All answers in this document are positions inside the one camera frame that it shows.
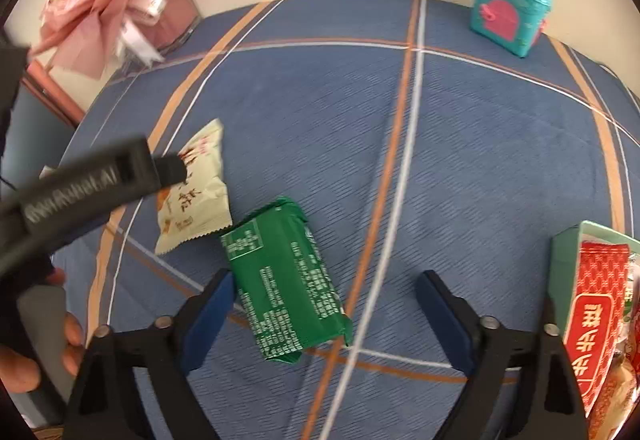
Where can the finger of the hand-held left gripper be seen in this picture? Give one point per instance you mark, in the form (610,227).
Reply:
(170,170)

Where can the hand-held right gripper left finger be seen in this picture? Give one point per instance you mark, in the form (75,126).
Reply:
(210,315)

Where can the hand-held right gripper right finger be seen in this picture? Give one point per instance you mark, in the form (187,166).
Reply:
(445,320)

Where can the red and cream snack packet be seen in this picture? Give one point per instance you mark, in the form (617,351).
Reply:
(195,210)

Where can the red gold-patterned packet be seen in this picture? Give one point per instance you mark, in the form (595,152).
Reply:
(597,320)

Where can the blue plaid tablecloth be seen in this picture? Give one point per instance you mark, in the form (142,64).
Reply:
(325,120)

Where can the green-edged cardboard tray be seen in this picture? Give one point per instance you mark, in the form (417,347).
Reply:
(565,265)

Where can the person's left hand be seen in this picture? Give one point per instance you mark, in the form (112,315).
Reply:
(20,367)

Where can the pink translucent box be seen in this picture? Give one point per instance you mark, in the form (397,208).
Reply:
(175,15)

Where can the green snack packet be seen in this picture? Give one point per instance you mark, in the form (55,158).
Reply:
(285,280)

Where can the dark brown-framed panel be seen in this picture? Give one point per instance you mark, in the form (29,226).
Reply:
(40,135)

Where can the teal toy box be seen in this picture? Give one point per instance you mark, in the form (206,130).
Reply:
(505,10)

